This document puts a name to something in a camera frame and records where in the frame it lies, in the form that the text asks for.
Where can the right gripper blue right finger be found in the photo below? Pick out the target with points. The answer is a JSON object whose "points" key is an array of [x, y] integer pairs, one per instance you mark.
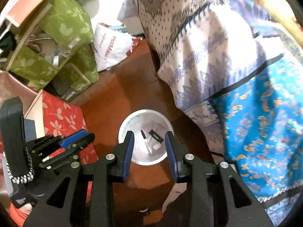
{"points": [[175, 153]]}

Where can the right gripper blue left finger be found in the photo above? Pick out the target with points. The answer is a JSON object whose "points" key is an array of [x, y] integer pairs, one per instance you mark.
{"points": [[123, 153]]}

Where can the white marker pen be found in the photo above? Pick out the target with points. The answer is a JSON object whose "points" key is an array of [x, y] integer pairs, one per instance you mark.
{"points": [[149, 148]]}

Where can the small white black bottle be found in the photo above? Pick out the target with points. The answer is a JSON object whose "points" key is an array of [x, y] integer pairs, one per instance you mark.
{"points": [[155, 140]]}

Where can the white plastic trash bin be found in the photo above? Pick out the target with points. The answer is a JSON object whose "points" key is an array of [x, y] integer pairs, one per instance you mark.
{"points": [[149, 128]]}

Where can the white slipper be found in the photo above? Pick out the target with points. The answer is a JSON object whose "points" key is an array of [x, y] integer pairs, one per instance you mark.
{"points": [[176, 191]]}

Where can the red floral box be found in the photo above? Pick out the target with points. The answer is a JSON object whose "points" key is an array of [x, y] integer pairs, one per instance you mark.
{"points": [[53, 116]]}

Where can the white plastic shopping bag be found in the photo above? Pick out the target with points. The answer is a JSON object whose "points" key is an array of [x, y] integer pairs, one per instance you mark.
{"points": [[110, 47]]}

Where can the blue patchwork bedspread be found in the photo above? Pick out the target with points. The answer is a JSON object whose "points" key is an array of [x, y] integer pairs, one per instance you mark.
{"points": [[237, 74]]}

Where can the green leaf fabric bag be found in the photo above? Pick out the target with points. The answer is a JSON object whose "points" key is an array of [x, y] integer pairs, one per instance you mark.
{"points": [[53, 50]]}

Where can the orange cardboard box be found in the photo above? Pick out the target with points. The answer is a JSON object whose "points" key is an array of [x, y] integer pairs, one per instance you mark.
{"points": [[30, 0]]}

